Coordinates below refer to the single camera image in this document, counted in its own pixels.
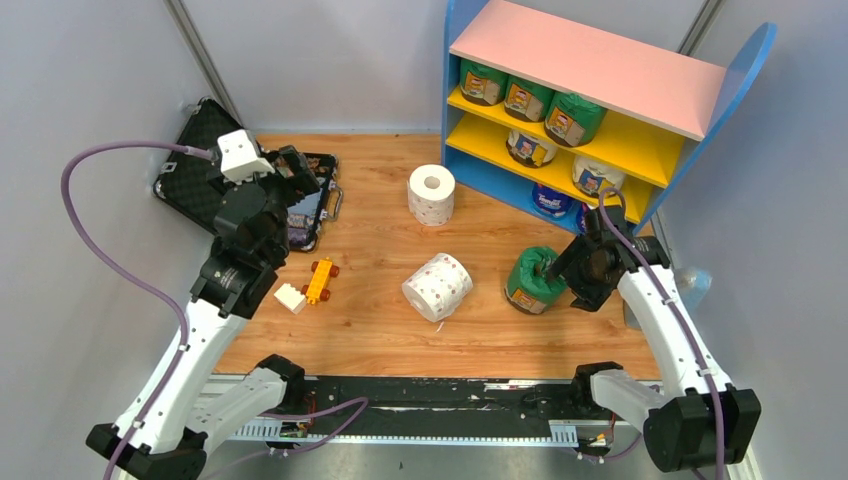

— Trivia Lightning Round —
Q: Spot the cream roll brown band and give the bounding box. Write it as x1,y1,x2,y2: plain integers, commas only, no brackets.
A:
572,156,627,198

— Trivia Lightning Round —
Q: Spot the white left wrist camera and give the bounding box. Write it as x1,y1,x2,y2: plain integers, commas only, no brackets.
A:
217,129,275,184

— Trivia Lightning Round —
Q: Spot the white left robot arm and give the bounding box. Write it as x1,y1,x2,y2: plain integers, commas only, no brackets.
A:
86,146,320,479

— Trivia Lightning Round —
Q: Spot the white toy brick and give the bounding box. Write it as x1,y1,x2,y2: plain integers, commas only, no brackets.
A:
273,283,307,314

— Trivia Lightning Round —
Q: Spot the blue shelf with coloured boards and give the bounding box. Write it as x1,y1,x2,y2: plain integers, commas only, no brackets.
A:
441,1,777,229

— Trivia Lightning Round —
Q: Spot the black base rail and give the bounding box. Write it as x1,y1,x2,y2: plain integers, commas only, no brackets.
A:
260,375,625,446

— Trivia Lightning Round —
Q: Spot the white paper towel roll front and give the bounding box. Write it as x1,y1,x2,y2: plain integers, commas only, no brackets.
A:
401,252,473,322

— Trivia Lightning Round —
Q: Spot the cream roll blue picture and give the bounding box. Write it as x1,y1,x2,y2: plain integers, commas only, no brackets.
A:
506,129,558,168

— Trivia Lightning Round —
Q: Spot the blue Tempo tissue pack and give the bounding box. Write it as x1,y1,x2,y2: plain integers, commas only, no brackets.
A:
531,183,576,219

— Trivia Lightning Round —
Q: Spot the green roll brown band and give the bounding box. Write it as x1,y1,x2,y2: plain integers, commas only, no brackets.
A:
543,92,608,147

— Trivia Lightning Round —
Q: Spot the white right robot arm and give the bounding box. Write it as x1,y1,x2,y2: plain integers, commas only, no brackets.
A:
546,205,762,472

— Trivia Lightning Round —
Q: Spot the clear plastic bag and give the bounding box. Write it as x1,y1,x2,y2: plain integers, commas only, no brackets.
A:
674,267,713,315

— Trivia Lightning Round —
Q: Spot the plain green roll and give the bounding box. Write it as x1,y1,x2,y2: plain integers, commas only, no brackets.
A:
459,58,509,106

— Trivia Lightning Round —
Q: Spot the black poker chip case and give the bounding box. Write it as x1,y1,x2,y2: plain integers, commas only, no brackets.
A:
153,97,343,253

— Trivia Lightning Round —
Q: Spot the plain white paper towel roll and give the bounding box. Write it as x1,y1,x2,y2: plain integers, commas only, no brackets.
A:
407,164,456,227

